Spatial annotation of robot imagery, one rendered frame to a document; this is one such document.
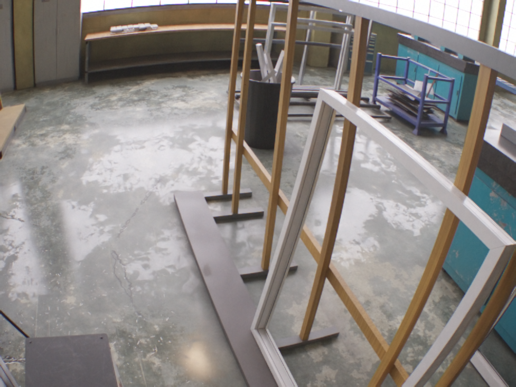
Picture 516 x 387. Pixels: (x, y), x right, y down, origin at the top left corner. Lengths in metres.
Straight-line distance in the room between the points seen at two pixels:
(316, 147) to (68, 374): 1.41
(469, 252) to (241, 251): 1.74
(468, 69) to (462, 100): 0.62
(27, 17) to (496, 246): 7.85
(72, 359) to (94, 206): 2.48
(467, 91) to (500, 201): 5.04
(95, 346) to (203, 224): 2.11
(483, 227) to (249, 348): 1.69
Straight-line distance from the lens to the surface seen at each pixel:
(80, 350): 1.47
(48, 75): 8.08
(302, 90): 6.40
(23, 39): 8.13
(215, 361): 2.47
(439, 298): 3.24
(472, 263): 3.16
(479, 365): 2.84
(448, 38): 1.30
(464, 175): 1.27
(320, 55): 9.07
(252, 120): 4.61
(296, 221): 2.09
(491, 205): 2.96
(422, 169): 1.32
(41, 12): 7.92
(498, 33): 12.99
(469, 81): 7.74
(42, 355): 1.50
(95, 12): 8.23
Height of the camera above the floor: 1.97
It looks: 31 degrees down
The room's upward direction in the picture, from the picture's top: 5 degrees clockwise
